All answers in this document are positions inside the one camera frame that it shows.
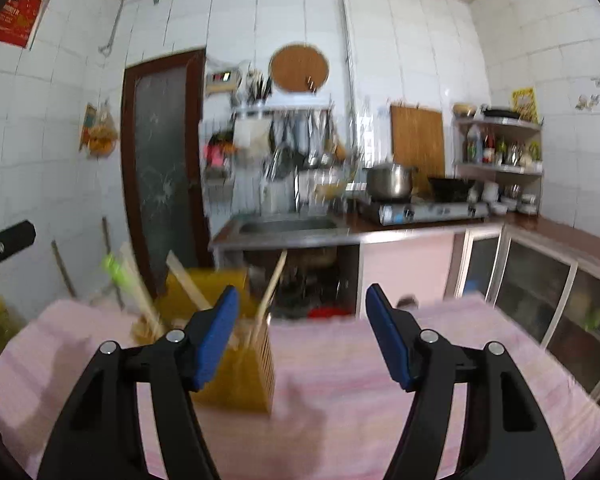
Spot steel pot with lid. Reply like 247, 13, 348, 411
366, 162, 418, 201

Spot yellow wall poster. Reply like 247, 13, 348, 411
510, 87, 540, 123

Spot steel gas stove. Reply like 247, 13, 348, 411
357, 197, 491, 226

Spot wooden chopstick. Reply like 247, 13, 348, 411
252, 250, 288, 348
120, 242, 166, 342

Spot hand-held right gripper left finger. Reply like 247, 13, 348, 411
36, 285, 241, 480

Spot brown frosted glass door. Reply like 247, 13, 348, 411
121, 49, 216, 301

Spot green frog toy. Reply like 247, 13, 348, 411
102, 255, 131, 286

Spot long metal wall pipe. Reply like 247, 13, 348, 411
336, 0, 361, 111

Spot hanging orange plastic bags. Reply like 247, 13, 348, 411
80, 102, 120, 159

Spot pink hanging cloth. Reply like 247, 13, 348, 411
205, 132, 236, 171

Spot row of hanging kitchen utensils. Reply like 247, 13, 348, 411
270, 110, 351, 169

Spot leaning wooden stick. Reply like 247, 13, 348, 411
101, 217, 116, 261
51, 240, 78, 299

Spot yellow utensil holder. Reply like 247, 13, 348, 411
167, 267, 276, 416

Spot wooden spatula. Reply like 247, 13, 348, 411
166, 252, 214, 312

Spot black pan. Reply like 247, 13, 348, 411
480, 105, 523, 121

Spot short metal wall pipe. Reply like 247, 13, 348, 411
99, 0, 125, 55

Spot white hanging bag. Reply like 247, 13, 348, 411
232, 117, 271, 151

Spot clear oil bottle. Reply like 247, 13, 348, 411
465, 125, 483, 164

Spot white corner shelf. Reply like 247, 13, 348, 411
452, 116, 545, 176

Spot white wall utensil rack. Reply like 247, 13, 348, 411
230, 102, 333, 116

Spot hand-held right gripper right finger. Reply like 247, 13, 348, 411
365, 283, 566, 480

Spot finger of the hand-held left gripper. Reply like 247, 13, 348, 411
0, 220, 37, 281

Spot round wooden board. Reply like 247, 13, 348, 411
269, 45, 330, 94

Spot steel utensil cup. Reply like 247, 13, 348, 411
242, 70, 273, 106

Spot rectangular wooden cutting board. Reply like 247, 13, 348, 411
390, 104, 447, 179

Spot glass door cabinet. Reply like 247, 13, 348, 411
455, 222, 600, 402

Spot black wok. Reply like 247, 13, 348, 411
427, 176, 476, 199

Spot pink striped tablecloth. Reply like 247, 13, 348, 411
0, 292, 600, 480

